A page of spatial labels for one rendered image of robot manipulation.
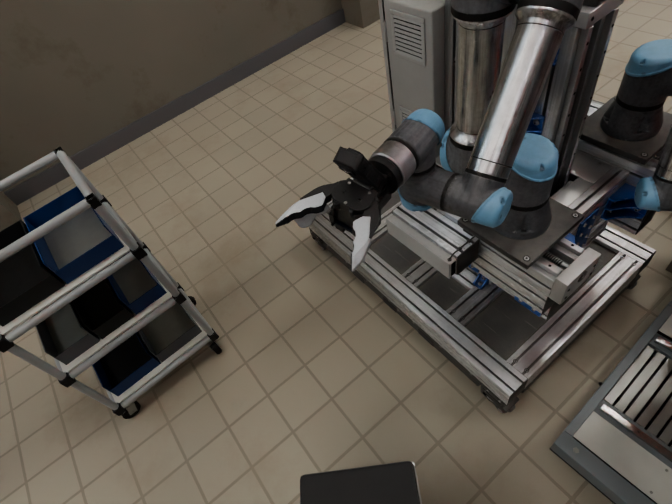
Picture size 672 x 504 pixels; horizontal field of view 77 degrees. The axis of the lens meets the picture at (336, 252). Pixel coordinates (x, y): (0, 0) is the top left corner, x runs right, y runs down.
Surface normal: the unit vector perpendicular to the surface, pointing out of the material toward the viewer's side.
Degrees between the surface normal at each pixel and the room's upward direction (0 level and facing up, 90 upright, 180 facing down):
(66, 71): 90
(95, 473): 0
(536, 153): 8
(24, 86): 90
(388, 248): 0
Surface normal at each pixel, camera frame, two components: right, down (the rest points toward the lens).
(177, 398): -0.19, -0.62
